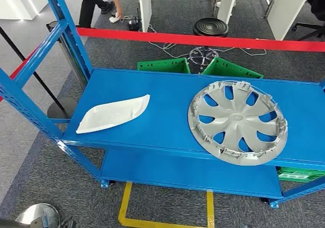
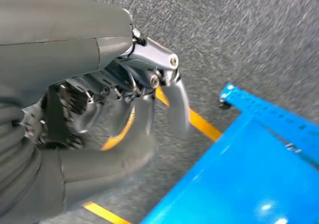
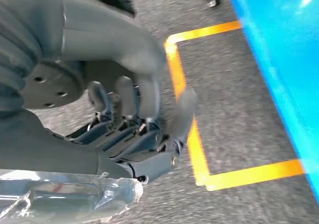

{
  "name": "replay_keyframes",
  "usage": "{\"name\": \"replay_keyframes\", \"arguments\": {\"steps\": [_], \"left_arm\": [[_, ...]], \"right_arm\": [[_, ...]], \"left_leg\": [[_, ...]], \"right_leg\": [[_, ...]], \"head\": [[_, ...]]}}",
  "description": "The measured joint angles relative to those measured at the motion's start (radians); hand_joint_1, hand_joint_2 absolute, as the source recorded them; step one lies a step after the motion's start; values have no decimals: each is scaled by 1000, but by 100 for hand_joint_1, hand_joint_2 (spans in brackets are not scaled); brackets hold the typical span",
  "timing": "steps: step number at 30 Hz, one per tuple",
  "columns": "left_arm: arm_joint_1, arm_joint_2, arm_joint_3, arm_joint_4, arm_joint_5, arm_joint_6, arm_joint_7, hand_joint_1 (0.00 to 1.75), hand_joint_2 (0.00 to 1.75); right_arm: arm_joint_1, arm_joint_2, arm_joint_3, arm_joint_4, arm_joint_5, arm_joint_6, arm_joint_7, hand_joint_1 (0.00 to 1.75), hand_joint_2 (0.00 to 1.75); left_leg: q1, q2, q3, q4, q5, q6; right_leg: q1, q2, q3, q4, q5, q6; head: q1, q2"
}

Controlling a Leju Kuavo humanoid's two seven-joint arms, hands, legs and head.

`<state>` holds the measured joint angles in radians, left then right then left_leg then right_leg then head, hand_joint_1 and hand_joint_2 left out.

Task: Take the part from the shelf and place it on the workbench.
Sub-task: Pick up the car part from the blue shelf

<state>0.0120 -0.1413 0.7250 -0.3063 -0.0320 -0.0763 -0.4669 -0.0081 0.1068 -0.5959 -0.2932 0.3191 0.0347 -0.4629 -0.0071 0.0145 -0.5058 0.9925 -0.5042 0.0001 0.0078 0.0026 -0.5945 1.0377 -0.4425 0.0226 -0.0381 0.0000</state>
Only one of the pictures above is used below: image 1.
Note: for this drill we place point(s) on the grey plastic wheel hubcap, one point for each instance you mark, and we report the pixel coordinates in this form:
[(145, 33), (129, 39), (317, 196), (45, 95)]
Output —
[(237, 118)]

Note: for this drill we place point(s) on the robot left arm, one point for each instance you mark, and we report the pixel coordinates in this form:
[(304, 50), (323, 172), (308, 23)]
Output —
[(38, 214)]

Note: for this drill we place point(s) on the blue metal shelf rack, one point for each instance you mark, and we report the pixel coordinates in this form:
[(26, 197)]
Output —
[(165, 112)]

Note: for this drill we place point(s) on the white plastic car part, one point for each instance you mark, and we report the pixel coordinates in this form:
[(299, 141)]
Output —
[(111, 115)]

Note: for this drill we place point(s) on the green plastic crate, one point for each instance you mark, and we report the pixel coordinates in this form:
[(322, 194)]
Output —
[(162, 66), (228, 69), (299, 175)]

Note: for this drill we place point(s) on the red barrier belt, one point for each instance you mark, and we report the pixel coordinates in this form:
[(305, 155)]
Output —
[(203, 39), (21, 66)]

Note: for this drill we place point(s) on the black power adapter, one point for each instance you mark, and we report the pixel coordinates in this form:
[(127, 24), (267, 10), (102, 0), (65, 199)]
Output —
[(134, 24)]

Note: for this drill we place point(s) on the black round stool seat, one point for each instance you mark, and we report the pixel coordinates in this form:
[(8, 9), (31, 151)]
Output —
[(210, 27)]

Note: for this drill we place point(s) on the white desk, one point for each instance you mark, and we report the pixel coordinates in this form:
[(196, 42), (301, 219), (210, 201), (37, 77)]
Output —
[(145, 4), (286, 7)]

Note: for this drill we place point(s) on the white power strip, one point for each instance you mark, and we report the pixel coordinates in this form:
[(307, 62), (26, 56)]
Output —
[(114, 18)]

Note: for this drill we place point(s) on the black stanchion with round base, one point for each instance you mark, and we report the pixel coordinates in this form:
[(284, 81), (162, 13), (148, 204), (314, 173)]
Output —
[(60, 108)]

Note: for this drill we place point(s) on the person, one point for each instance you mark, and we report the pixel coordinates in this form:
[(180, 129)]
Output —
[(87, 4)]

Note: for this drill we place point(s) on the white cabinet block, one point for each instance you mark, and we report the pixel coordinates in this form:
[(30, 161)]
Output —
[(17, 1)]

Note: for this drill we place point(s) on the black office chair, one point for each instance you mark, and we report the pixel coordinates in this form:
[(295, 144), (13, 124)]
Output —
[(317, 7)]

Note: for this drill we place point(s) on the chrome stanchion post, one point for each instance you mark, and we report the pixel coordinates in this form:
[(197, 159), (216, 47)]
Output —
[(73, 63)]

